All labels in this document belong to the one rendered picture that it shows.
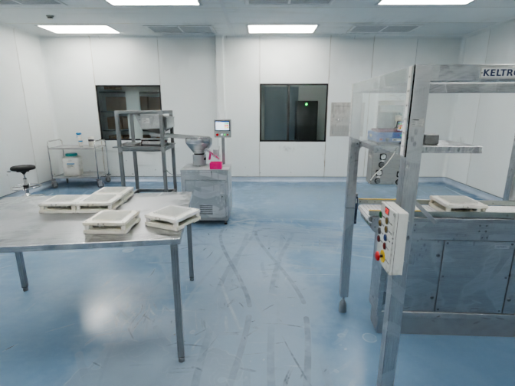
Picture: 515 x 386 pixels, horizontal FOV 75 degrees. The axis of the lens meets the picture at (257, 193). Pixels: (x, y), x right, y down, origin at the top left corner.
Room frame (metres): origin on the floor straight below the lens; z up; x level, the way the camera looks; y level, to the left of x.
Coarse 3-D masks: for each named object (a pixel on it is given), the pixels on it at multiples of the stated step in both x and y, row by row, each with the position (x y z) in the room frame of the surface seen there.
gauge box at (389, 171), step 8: (368, 152) 2.06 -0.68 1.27; (376, 152) 1.96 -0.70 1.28; (368, 160) 2.06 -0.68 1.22; (376, 160) 1.96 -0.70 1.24; (392, 160) 1.96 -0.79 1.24; (368, 168) 2.04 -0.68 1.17; (376, 168) 1.96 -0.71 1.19; (384, 168) 1.96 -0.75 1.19; (392, 168) 1.96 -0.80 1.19; (368, 176) 2.03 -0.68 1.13; (384, 176) 1.96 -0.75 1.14; (392, 176) 1.96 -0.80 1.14; (376, 184) 1.96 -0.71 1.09; (384, 184) 1.96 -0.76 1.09; (392, 184) 1.96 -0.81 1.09
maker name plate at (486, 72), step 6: (486, 72) 1.30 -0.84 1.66; (492, 72) 1.30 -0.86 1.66; (498, 72) 1.30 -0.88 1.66; (504, 72) 1.30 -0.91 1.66; (510, 72) 1.30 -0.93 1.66; (480, 78) 1.30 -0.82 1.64; (486, 78) 1.30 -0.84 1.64; (492, 78) 1.30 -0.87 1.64; (498, 78) 1.30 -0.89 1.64; (504, 78) 1.30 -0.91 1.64; (510, 78) 1.30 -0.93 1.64
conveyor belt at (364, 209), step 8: (360, 208) 2.20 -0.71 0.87; (368, 208) 2.15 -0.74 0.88; (376, 208) 2.15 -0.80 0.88; (416, 208) 2.15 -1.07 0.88; (432, 208) 2.15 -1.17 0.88; (480, 208) 2.15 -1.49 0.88; (488, 208) 2.15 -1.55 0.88; (496, 208) 2.15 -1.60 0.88; (504, 208) 2.15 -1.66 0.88; (512, 208) 2.15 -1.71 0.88; (368, 216) 2.02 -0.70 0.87; (376, 216) 2.01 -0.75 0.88; (416, 216) 2.00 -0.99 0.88; (424, 216) 1.99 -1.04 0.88
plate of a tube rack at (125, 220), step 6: (102, 210) 2.05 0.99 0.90; (120, 210) 2.05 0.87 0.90; (126, 210) 2.05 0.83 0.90; (132, 210) 2.05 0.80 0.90; (126, 216) 1.92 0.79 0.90; (132, 216) 1.93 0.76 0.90; (84, 222) 1.81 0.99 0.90; (90, 222) 1.81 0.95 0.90; (96, 222) 1.81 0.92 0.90; (102, 222) 1.81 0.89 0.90; (108, 222) 1.81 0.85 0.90; (114, 222) 1.81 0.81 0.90; (120, 222) 1.81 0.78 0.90; (126, 222) 1.84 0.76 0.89
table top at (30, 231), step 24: (168, 192) 2.79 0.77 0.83; (0, 216) 2.14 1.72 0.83; (24, 216) 2.14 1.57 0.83; (48, 216) 2.14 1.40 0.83; (72, 216) 2.14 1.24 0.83; (144, 216) 2.14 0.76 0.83; (0, 240) 1.72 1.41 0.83; (24, 240) 1.72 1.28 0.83; (48, 240) 1.72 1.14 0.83; (72, 240) 1.72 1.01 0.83; (96, 240) 1.72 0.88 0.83; (120, 240) 1.72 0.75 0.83; (144, 240) 1.72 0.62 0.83; (168, 240) 1.74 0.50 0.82
